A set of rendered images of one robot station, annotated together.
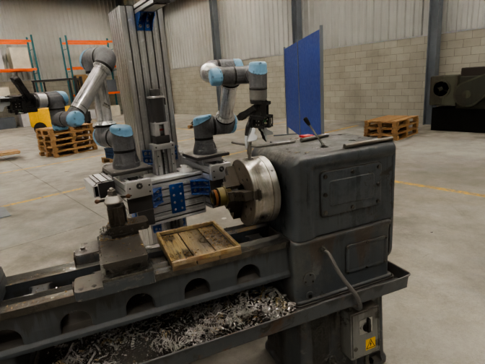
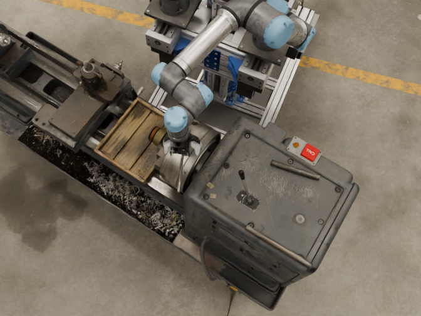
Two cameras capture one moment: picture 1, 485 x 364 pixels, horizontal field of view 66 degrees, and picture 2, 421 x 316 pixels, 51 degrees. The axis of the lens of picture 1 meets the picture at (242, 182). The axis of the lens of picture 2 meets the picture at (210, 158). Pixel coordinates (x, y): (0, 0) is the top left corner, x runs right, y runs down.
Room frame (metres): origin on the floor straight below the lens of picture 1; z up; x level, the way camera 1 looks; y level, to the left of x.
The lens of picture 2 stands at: (1.28, -0.66, 2.91)
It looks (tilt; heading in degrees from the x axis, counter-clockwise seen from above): 68 degrees down; 49
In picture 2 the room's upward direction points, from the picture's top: 6 degrees clockwise
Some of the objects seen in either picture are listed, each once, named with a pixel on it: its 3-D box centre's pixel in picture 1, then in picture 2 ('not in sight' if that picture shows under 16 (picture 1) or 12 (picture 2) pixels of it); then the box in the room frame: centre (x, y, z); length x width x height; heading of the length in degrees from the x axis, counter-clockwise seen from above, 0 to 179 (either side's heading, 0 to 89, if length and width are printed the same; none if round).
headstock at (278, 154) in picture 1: (320, 180); (267, 200); (1.86, -0.40, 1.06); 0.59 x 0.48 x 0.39; 112
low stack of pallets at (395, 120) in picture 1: (391, 127); not in sight; (9.15, -3.74, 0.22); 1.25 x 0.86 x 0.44; 132
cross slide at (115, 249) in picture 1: (120, 244); (89, 98); (1.48, 0.54, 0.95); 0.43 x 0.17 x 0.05; 22
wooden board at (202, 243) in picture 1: (196, 242); (140, 139); (1.58, 0.23, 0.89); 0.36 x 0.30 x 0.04; 22
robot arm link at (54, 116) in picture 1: (60, 119); not in sight; (1.93, 0.89, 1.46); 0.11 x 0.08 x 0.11; 53
